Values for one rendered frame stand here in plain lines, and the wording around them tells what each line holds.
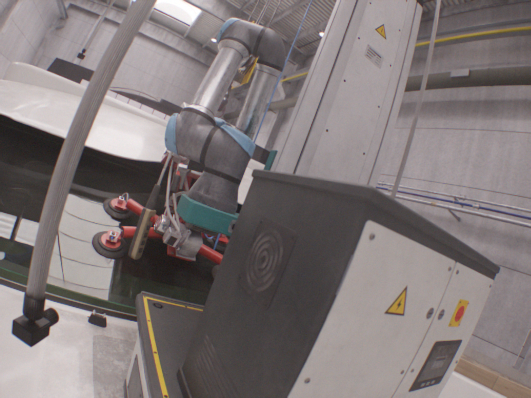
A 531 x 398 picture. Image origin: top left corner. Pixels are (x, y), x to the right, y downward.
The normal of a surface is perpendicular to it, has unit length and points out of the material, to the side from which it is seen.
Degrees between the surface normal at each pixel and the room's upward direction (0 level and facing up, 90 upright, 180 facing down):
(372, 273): 90
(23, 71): 90
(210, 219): 90
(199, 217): 90
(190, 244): 116
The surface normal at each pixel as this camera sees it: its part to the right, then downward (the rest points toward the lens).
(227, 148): 0.05, 0.00
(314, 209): -0.83, -0.33
